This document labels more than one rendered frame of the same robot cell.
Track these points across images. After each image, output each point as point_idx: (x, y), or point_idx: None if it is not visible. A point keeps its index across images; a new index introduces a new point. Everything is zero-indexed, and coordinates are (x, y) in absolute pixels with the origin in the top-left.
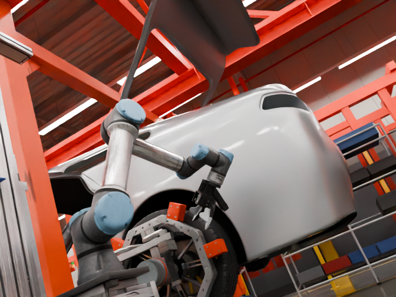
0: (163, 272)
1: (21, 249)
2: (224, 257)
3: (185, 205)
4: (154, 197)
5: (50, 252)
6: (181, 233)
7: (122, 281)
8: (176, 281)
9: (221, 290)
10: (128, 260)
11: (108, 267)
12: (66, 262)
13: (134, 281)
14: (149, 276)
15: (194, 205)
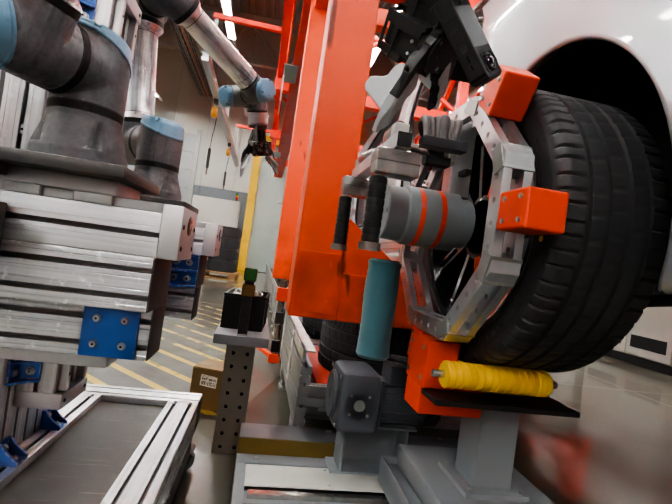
0: (409, 220)
1: (23, 82)
2: (560, 246)
3: (532, 79)
4: (552, 61)
5: (327, 133)
6: (453, 145)
7: (63, 176)
8: (361, 242)
9: (518, 319)
10: (433, 183)
11: (37, 139)
12: (351, 155)
13: (104, 188)
14: (382, 217)
15: None
